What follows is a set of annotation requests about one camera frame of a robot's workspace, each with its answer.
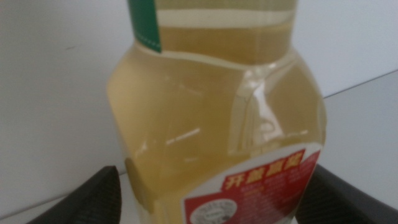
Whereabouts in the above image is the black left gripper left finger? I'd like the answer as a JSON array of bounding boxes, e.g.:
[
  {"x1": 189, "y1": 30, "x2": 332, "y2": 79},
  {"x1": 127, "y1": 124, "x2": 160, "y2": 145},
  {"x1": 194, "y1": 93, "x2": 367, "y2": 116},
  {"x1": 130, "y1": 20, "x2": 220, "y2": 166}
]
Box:
[{"x1": 26, "y1": 165, "x2": 122, "y2": 224}]

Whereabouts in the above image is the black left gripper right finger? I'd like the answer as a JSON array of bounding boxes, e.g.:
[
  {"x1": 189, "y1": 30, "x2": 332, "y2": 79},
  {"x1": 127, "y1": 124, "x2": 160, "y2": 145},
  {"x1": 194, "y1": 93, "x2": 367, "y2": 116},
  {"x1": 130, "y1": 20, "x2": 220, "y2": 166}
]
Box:
[{"x1": 295, "y1": 164, "x2": 398, "y2": 224}]

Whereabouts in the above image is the yellow juice bottle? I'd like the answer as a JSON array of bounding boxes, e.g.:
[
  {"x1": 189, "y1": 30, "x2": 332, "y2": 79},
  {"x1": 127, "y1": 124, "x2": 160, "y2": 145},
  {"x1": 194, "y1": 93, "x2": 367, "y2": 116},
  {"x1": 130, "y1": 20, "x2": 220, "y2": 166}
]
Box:
[{"x1": 106, "y1": 0, "x2": 327, "y2": 224}]

